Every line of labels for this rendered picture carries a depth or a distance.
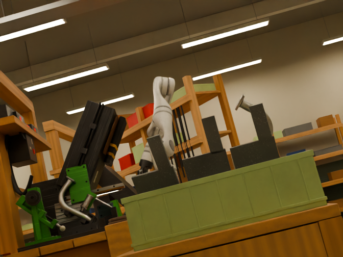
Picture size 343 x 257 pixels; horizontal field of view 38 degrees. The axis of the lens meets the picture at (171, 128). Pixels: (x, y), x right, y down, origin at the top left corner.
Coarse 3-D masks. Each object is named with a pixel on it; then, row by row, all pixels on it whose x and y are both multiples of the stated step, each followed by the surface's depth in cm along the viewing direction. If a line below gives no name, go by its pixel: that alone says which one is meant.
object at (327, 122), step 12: (324, 120) 1091; (336, 120) 1087; (276, 132) 1100; (288, 132) 1092; (300, 132) 1089; (312, 132) 1079; (336, 132) 1119; (276, 144) 1089; (324, 156) 1069; (336, 180) 1063
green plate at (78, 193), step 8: (72, 168) 278; (80, 168) 278; (72, 176) 276; (80, 176) 276; (72, 184) 274; (80, 184) 274; (88, 184) 274; (72, 192) 272; (80, 192) 272; (88, 192) 272; (72, 200) 270; (80, 200) 270
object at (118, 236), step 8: (112, 224) 208; (120, 224) 208; (112, 232) 208; (120, 232) 208; (128, 232) 208; (112, 240) 207; (120, 240) 207; (128, 240) 207; (112, 248) 206; (120, 248) 206; (128, 248) 207; (112, 256) 206
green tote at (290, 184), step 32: (288, 160) 151; (160, 192) 156; (192, 192) 155; (224, 192) 153; (256, 192) 152; (288, 192) 150; (320, 192) 149; (128, 224) 157; (160, 224) 155; (192, 224) 154; (224, 224) 152
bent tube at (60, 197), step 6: (72, 180) 271; (66, 186) 270; (60, 192) 269; (60, 198) 267; (60, 204) 266; (66, 204) 266; (66, 210) 265; (72, 210) 264; (78, 216) 263; (84, 216) 262
